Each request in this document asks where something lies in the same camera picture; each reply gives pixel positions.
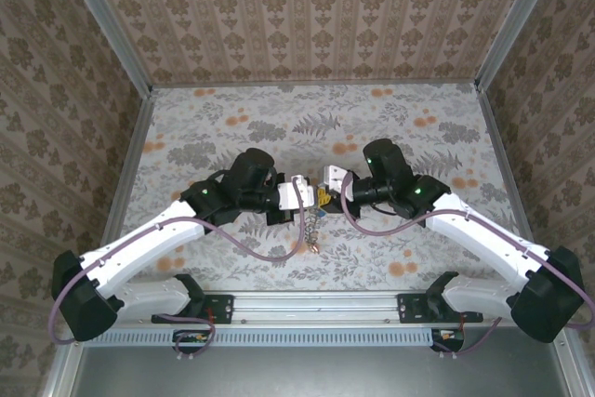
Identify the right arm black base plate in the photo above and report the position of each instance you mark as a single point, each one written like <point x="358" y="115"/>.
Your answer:
<point x="411" y="308"/>

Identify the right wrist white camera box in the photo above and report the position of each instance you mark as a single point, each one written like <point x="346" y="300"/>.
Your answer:
<point x="335" y="178"/>

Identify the grey metal sheet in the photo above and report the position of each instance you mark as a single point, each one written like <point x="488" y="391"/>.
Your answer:
<point x="302" y="374"/>

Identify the aluminium frame post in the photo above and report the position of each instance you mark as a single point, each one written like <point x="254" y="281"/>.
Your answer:
<point x="107" y="25"/>
<point x="516" y="20"/>

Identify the black connector board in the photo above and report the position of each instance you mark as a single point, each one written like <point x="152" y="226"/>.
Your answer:
<point x="190" y="343"/>
<point x="448" y="341"/>

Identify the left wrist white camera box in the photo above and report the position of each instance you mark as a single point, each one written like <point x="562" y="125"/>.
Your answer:
<point x="293" y="192"/>

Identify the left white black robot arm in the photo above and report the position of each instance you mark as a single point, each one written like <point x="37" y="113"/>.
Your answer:
<point x="139" y="243"/>

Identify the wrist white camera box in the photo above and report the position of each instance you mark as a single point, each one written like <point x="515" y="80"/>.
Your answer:
<point x="335" y="178"/>
<point x="293" y="192"/>

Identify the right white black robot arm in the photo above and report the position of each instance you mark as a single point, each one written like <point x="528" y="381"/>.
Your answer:
<point x="483" y="234"/>

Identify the aluminium mounting rail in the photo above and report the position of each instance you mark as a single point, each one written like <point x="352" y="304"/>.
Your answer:
<point x="316" y="306"/>

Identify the aluminium table side rail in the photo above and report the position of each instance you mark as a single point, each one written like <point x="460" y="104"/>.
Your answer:
<point x="132" y="160"/>
<point x="504" y="160"/>

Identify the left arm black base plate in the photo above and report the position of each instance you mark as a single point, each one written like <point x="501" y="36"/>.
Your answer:
<point x="220" y="308"/>

